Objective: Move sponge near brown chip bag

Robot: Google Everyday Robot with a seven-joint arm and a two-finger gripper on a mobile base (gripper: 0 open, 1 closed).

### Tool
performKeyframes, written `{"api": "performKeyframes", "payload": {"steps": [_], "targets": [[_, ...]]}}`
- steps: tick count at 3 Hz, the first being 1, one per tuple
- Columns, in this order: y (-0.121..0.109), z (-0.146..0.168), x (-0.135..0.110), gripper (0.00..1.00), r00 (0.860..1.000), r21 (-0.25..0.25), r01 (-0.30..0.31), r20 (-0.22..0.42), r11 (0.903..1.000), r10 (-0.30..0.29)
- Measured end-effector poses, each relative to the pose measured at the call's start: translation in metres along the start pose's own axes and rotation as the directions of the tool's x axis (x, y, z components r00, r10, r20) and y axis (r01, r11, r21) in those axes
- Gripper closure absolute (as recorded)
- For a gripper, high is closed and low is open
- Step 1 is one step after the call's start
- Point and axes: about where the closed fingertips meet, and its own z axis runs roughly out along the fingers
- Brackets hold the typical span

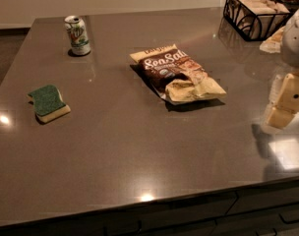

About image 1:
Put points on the brown sea salt chip bag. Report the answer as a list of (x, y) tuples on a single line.
[(176, 77)]

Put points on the green and yellow sponge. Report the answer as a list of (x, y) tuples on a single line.
[(48, 104)]

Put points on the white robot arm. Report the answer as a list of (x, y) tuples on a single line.
[(289, 49)]

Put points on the white napkins in basket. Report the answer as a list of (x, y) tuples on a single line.
[(261, 9)]

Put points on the black drawer handle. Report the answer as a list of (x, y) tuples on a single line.
[(290, 217)]

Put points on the white green soda can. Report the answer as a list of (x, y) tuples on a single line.
[(77, 32)]

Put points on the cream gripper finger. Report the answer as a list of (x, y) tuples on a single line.
[(284, 102)]

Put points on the cream packet beside basket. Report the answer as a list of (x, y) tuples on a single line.
[(272, 44)]

